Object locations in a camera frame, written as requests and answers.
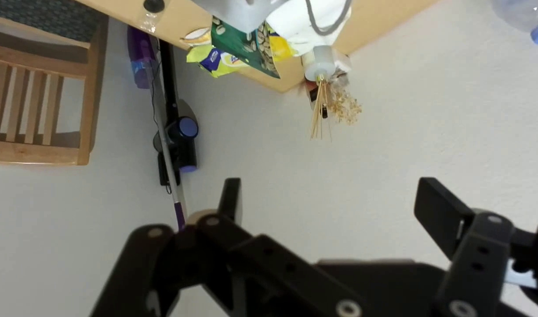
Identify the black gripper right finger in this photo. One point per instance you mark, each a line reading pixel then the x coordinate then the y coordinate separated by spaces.
pixel 474 257

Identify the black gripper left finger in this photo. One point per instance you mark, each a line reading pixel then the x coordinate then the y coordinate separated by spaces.
pixel 252 275

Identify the teal donut print gift bag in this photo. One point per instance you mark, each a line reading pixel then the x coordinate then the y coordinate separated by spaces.
pixel 293 28

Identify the purple black stick vacuum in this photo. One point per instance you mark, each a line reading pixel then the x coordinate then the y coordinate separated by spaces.
pixel 184 132

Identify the white reed diffuser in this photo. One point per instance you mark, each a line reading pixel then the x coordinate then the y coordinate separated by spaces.
pixel 323 63

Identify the clear plastic water bottle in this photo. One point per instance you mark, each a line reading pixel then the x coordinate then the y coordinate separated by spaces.
pixel 521 14

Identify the wooden slat chair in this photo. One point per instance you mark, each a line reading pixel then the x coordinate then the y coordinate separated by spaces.
pixel 87 88

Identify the small black capped jar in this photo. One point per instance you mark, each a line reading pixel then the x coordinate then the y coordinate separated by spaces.
pixel 154 7

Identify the grey floor rug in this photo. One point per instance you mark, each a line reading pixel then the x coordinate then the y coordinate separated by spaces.
pixel 52 18

